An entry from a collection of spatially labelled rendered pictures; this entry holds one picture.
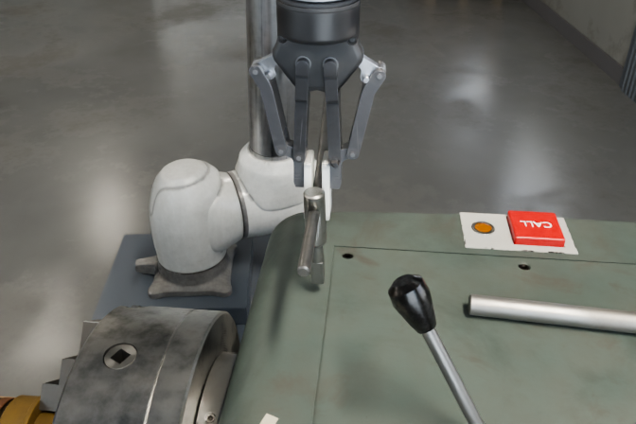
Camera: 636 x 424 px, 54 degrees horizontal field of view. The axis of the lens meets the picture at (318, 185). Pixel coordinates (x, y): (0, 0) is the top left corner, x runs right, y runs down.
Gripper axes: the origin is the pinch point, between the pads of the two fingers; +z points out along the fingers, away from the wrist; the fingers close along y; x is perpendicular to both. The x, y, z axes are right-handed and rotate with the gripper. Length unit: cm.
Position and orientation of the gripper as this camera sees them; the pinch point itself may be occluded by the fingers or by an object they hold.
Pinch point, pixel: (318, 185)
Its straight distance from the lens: 65.3
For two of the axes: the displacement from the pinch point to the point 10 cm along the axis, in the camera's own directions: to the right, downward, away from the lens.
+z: 0.0, 8.5, 5.3
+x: -1.0, 5.3, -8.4
